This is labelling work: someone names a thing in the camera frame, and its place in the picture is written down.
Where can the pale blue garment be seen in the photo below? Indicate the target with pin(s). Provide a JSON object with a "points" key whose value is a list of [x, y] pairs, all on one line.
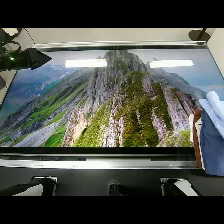
{"points": [[213, 106]]}

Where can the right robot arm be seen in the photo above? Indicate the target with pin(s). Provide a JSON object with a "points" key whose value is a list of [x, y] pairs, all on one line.
{"points": [[173, 187]]}

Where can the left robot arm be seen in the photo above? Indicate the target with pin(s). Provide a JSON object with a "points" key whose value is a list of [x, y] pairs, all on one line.
{"points": [[30, 58]]}

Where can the white garment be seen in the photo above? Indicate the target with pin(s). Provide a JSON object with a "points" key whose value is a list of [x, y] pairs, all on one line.
{"points": [[192, 128]]}

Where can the brown garment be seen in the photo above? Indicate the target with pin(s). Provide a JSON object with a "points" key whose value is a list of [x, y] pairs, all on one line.
{"points": [[197, 140]]}

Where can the dark blue garment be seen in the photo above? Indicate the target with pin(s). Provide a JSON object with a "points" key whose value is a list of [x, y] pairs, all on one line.
{"points": [[213, 150]]}

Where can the silver frame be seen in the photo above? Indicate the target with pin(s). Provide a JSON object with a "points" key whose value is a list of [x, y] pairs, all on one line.
{"points": [[100, 164]]}

